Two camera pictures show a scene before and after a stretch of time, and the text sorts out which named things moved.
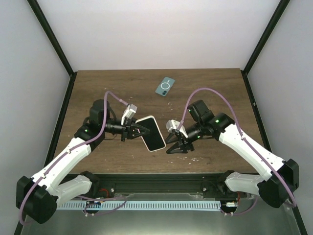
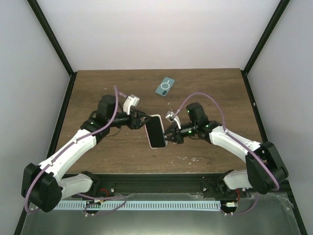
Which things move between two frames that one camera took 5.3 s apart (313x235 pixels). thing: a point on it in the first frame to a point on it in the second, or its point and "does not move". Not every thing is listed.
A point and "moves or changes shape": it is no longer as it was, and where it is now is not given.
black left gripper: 128,130 to 136,125
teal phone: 165,86 does not move
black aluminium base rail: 112,185 does not move
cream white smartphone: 153,139 moves or changes shape
